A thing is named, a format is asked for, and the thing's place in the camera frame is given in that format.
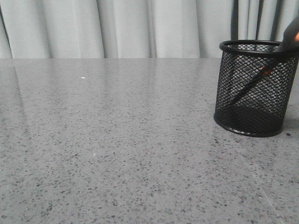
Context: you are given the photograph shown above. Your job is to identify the white curtain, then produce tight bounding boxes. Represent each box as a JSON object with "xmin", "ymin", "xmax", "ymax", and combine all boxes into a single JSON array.
[{"xmin": 0, "ymin": 0, "xmax": 299, "ymax": 59}]

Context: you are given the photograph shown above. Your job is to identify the black mesh bucket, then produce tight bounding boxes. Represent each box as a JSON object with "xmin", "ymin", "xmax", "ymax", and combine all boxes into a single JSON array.
[{"xmin": 214, "ymin": 40, "xmax": 299, "ymax": 137}]

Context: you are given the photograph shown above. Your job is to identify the dark vertical pole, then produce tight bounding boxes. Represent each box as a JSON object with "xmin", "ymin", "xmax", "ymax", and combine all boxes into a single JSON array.
[{"xmin": 230, "ymin": 0, "xmax": 239, "ymax": 40}]

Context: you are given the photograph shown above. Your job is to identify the grey orange handled scissors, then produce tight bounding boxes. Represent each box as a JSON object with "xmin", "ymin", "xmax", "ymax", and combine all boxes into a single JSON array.
[{"xmin": 231, "ymin": 15, "xmax": 299, "ymax": 105}]

